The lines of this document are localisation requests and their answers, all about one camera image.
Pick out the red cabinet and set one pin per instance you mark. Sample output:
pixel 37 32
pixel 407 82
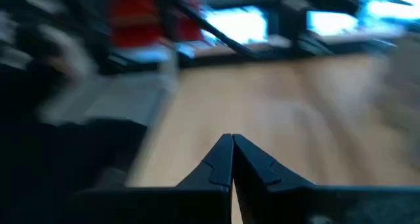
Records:
pixel 134 17

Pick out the bright computer monitor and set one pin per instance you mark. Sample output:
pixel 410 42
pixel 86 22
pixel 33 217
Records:
pixel 236 25
pixel 393 7
pixel 331 23

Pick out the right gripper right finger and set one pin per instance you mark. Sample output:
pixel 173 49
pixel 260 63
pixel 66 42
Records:
pixel 295 204

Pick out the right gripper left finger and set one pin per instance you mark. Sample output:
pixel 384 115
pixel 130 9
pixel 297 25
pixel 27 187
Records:
pixel 183 204

